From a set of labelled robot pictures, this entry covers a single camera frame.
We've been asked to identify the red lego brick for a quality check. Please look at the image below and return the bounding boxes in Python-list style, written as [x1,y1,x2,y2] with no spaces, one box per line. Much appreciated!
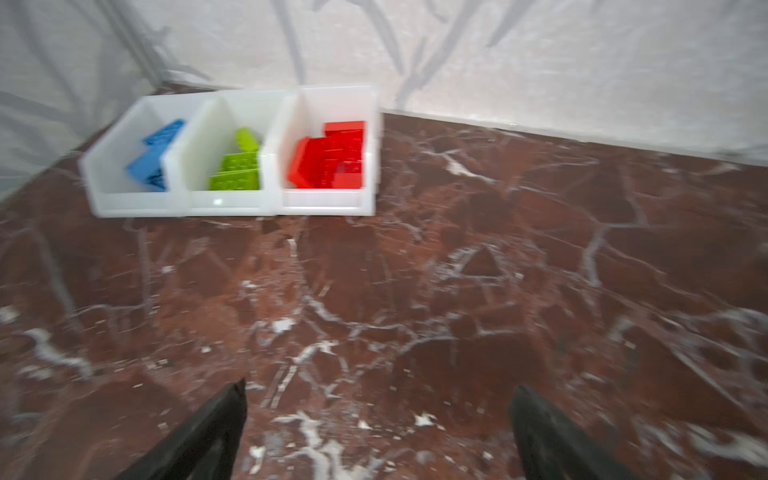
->
[330,160,364,190]
[323,121,366,151]
[287,137,331,189]

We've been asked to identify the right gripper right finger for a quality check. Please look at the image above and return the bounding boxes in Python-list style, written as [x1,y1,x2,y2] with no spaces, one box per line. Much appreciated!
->
[508,385,636,480]

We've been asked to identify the blue lego brick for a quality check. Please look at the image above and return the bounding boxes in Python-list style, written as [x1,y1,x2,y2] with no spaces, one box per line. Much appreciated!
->
[125,143,168,192]
[142,119,185,146]

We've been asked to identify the green lego brick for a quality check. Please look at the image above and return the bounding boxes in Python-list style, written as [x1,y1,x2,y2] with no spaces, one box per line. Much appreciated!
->
[209,169,260,191]
[219,152,259,172]
[235,127,260,153]

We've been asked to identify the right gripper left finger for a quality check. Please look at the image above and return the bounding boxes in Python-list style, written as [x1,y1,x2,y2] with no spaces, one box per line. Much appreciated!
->
[117,379,248,480]

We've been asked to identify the white three-compartment bin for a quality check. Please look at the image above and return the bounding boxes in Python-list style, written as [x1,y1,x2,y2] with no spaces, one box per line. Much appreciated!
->
[80,86,382,218]

